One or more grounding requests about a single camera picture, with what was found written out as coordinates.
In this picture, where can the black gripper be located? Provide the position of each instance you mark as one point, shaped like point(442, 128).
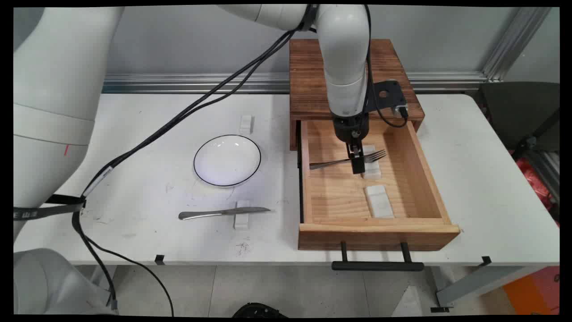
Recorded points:
point(351, 127)

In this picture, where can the silver metal fork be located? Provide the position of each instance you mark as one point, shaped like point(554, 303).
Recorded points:
point(330, 163)

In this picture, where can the silver metal table knife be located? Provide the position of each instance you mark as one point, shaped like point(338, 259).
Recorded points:
point(210, 213)

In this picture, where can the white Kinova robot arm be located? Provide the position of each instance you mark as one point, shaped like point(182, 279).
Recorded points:
point(344, 67)

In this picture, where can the white cutlery rest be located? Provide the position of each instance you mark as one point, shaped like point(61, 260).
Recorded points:
point(373, 172)
point(379, 201)
point(241, 222)
point(246, 124)

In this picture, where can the light wooden drawer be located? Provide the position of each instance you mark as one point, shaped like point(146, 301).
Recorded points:
point(339, 201)

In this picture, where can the dark wooden drawer cabinet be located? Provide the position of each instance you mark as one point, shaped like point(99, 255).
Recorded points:
point(308, 80)

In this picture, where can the white plate with black rim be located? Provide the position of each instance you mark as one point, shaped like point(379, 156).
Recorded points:
point(227, 161)

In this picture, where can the small black table clip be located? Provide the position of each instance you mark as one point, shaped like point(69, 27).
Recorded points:
point(159, 258)
point(486, 260)

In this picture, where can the grey table leg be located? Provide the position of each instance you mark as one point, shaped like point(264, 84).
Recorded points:
point(478, 284)
point(102, 275)

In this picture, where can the red plastic bag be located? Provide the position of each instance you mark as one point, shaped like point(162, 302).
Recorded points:
point(536, 183)

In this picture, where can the black round floor object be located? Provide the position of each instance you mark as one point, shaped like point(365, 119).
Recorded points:
point(259, 311)

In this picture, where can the orange box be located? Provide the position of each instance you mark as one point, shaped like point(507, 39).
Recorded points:
point(534, 290)

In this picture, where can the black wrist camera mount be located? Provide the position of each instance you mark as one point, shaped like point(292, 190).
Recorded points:
point(389, 100)

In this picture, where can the aluminium frame profile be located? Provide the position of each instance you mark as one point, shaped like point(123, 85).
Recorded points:
point(547, 172)

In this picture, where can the horizontal aluminium rail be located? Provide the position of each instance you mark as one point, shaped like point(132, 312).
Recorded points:
point(178, 82)

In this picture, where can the slanted aluminium rail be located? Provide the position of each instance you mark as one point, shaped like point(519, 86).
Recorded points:
point(514, 44)

